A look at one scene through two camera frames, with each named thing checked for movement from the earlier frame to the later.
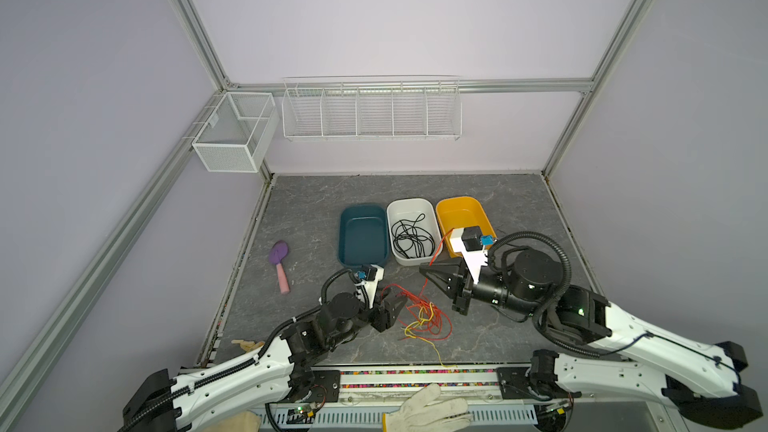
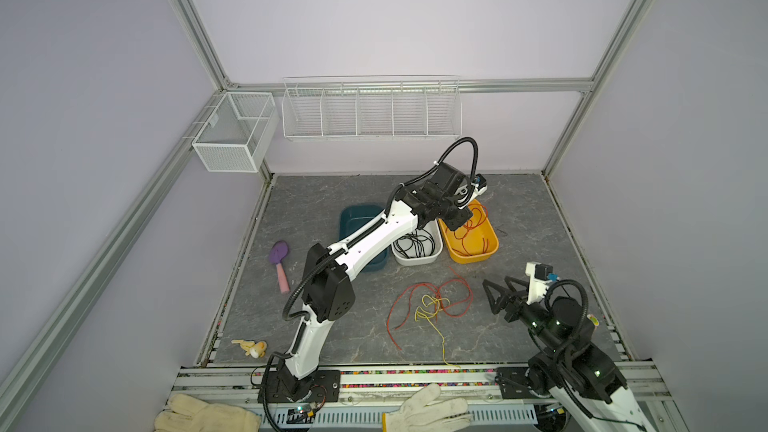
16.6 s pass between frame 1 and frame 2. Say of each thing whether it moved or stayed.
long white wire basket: stayed
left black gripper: moved
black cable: stayed
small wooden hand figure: stayed
